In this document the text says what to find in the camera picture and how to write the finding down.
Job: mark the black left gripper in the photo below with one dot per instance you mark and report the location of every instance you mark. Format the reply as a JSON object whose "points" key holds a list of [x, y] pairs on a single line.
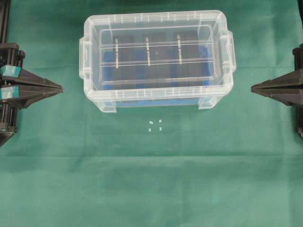
{"points": [[13, 97]]}

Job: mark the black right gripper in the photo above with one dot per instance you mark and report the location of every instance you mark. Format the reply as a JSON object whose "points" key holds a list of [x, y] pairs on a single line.
{"points": [[285, 88]]}

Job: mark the clear plastic storage box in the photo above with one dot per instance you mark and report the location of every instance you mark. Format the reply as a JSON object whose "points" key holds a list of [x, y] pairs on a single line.
{"points": [[156, 101]]}

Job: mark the green table cloth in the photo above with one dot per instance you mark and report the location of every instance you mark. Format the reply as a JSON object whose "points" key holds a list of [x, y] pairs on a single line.
{"points": [[239, 164]]}

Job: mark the black boxes inside container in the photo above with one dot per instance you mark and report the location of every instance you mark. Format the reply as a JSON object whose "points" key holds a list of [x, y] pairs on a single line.
{"points": [[179, 64]]}

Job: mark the black aluminium frame rail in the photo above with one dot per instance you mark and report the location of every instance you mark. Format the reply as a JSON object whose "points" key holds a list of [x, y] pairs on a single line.
{"points": [[4, 18]]}

